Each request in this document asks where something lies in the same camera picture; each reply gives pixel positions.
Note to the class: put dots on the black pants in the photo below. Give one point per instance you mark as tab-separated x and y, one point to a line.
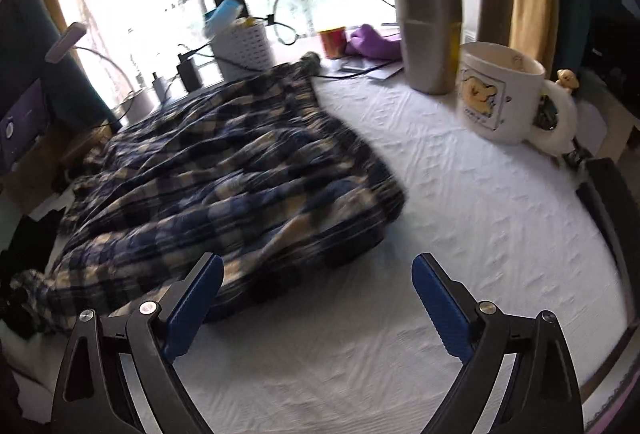
25	244

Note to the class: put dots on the cardboard box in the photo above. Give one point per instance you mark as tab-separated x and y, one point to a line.
30	189

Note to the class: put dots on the white cartoon print mug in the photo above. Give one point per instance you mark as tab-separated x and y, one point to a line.
495	94

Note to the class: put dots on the white charger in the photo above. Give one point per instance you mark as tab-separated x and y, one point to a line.
160	89

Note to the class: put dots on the blue plaid pants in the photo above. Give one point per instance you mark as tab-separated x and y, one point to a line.
225	174

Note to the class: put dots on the grey papers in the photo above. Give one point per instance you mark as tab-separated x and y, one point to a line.
380	71

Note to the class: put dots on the stainless steel travel tumbler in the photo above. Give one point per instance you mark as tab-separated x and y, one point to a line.
425	39

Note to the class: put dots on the white textured table mat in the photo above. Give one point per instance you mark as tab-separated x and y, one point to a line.
425	194

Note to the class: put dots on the purple cloth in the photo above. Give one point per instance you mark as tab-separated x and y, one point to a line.
372	44

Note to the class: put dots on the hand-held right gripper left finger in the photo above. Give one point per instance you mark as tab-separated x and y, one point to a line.
195	309

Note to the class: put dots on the white desk lamp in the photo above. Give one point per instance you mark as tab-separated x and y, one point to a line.
65	41

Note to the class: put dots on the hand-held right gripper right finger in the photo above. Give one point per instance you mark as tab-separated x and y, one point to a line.
445	314

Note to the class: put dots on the small yellow dog figurine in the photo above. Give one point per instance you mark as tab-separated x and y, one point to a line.
567	79

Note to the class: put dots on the white plastic basket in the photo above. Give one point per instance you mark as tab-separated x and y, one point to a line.
245	49

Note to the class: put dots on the red and yellow cup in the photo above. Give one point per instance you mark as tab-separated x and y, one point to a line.
332	44

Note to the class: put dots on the black charger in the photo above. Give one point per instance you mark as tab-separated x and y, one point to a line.
189	73

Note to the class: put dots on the light blue tissue pack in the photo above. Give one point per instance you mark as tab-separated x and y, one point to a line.
222	16

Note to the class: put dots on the teal curtain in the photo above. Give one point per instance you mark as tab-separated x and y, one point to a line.
30	39

